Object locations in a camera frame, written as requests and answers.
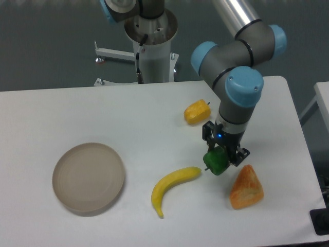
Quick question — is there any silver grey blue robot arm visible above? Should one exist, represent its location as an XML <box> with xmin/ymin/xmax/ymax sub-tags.
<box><xmin>100</xmin><ymin>1</ymin><xmax>287</xmax><ymax>166</ymax></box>

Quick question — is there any orange toy pastry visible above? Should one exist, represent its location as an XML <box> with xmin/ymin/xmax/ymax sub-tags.
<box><xmin>229</xmin><ymin>164</ymin><xmax>264</xmax><ymax>210</ymax></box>

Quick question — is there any green toy pepper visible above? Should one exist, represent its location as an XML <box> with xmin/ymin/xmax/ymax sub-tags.
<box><xmin>203</xmin><ymin>146</ymin><xmax>229</xmax><ymax>175</ymax></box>

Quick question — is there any yellow toy banana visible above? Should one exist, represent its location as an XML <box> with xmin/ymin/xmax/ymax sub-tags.
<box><xmin>151</xmin><ymin>167</ymin><xmax>202</xmax><ymax>219</ymax></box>

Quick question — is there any beige round plate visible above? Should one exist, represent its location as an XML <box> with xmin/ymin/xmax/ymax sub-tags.
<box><xmin>52</xmin><ymin>143</ymin><xmax>125</xmax><ymax>217</ymax></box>

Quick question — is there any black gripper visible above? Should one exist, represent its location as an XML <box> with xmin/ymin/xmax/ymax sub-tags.
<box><xmin>202</xmin><ymin>121</ymin><xmax>250</xmax><ymax>166</ymax></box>

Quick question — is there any black cable on pedestal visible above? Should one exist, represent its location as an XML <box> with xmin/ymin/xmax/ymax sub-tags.
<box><xmin>135</xmin><ymin>33</ymin><xmax>149</xmax><ymax>84</ymax></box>

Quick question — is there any white side table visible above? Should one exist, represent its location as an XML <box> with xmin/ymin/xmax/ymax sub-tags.
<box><xmin>299</xmin><ymin>81</ymin><xmax>329</xmax><ymax>128</ymax></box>

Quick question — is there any yellow toy pepper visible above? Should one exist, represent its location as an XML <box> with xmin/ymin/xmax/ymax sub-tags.
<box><xmin>184</xmin><ymin>99</ymin><xmax>211</xmax><ymax>125</ymax></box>

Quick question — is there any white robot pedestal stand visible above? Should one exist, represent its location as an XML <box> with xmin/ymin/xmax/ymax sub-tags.
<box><xmin>95</xmin><ymin>9</ymin><xmax>179</xmax><ymax>84</ymax></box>

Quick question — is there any black device at table edge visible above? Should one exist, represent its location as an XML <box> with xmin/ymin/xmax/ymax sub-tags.
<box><xmin>309</xmin><ymin>208</ymin><xmax>328</xmax><ymax>236</ymax></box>

